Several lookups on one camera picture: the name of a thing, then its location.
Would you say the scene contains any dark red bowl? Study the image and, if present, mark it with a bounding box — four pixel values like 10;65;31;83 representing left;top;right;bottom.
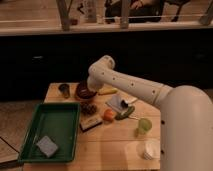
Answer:
75;81;96;99

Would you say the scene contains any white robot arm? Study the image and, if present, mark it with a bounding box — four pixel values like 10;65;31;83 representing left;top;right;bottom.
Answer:
87;55;213;171

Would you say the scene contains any green plastic tray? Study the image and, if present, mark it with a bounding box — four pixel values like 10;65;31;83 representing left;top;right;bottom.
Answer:
18;103;80;163

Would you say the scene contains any grey sponge in tray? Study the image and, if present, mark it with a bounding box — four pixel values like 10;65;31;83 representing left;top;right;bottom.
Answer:
36;136;58;158

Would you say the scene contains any yellow banana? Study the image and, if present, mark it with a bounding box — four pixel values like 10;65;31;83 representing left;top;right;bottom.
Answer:
98;88;118;95

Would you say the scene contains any white spoon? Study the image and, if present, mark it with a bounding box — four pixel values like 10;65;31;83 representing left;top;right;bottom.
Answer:
122;97;138;104

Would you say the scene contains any orange fruit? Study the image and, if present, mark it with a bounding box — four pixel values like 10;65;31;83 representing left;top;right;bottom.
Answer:
103;109;115;122

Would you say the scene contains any dark grape bunch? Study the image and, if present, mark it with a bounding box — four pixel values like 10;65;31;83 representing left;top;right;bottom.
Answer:
81;103;97;115

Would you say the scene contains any green cucumber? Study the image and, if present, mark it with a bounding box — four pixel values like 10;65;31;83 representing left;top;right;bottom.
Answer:
115;106;135;120

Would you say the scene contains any dark small cup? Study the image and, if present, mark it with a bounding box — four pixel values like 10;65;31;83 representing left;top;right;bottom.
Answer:
58;84;70;98

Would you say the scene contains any wooden table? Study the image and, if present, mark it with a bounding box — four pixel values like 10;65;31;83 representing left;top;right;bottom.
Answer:
23;82;162;171

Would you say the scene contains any white paper cup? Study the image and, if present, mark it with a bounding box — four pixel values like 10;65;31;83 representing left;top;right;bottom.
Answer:
143;139;160;160

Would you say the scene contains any person in background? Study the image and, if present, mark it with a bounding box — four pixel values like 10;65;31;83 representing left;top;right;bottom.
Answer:
105;0;164;23

